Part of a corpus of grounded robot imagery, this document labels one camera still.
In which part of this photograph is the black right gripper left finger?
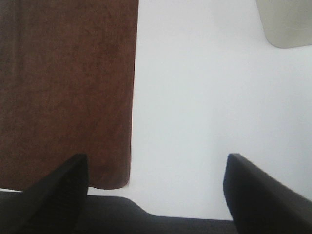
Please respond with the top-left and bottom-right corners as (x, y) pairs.
(17, 154), (88, 234)

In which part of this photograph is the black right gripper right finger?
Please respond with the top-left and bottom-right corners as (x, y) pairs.
(223, 154), (312, 234)

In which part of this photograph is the brown towel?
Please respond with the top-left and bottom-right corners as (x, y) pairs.
(0, 0), (138, 191)

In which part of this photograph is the beige storage box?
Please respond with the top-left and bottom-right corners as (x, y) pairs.
(256, 0), (312, 49)

